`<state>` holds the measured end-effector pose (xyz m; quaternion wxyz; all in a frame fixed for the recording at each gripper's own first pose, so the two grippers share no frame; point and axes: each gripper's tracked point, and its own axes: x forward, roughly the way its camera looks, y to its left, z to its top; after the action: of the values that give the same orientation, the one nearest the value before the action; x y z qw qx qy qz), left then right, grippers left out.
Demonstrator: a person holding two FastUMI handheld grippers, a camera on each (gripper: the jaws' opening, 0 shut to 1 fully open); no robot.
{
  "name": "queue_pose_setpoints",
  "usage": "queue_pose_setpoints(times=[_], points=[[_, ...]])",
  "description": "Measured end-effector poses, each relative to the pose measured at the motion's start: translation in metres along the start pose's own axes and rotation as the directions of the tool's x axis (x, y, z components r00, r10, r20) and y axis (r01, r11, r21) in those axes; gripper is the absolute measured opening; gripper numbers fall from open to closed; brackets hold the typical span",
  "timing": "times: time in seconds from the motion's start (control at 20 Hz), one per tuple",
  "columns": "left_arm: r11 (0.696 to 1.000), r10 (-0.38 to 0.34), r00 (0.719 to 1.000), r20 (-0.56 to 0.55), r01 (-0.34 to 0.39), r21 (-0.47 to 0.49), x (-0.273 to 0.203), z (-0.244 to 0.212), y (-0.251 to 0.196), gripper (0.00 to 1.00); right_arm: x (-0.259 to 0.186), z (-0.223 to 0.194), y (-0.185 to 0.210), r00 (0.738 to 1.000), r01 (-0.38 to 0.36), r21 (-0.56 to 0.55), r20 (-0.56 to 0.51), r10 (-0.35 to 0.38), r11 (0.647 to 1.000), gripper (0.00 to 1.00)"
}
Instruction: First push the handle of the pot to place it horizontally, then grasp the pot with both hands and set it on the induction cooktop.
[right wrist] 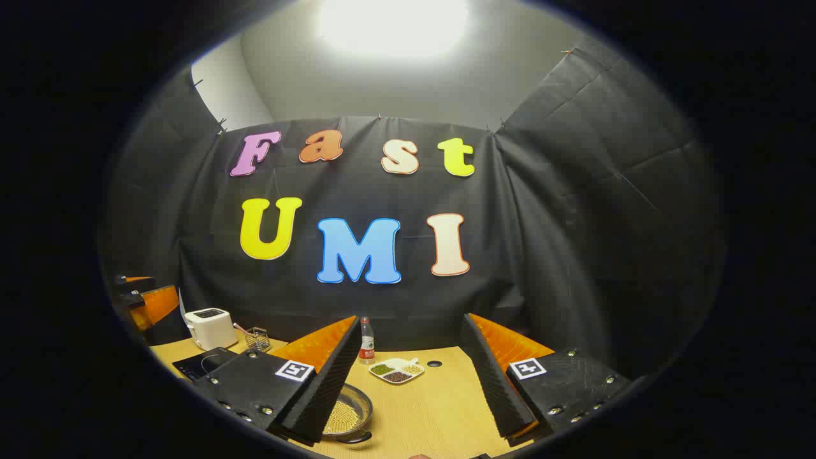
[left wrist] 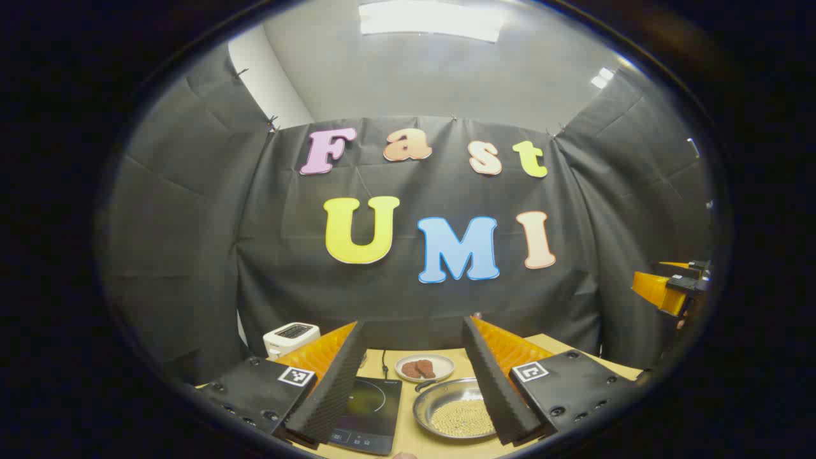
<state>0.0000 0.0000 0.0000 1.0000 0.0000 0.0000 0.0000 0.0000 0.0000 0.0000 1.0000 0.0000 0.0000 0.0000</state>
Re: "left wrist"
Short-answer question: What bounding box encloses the large ceiling light panel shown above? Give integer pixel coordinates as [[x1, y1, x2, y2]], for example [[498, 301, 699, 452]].
[[358, 0, 506, 43]]

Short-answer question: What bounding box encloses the black induction cooktop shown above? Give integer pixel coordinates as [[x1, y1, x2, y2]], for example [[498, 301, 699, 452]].
[[328, 376, 404, 456]]

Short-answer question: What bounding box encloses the black backdrop cloth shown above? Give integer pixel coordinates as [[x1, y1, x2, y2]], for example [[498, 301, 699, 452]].
[[96, 43, 715, 386]]

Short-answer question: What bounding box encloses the steel pot with black handles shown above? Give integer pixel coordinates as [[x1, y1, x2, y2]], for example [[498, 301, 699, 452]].
[[412, 377, 499, 442]]

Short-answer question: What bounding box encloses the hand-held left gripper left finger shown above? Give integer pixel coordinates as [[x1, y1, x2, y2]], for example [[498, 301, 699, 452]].
[[194, 320, 368, 450]]

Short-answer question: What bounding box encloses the white toaster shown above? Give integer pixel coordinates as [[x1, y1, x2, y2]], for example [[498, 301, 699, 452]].
[[263, 323, 321, 361]]

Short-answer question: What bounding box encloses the pile of pale beans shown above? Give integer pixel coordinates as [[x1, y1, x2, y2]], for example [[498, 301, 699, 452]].
[[430, 400, 497, 439]]

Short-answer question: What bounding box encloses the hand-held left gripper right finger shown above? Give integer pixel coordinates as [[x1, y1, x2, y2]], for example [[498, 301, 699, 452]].
[[462, 315, 638, 447]]

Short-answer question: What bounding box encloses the white round plate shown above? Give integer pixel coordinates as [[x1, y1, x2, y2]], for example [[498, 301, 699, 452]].
[[395, 354, 456, 383]]

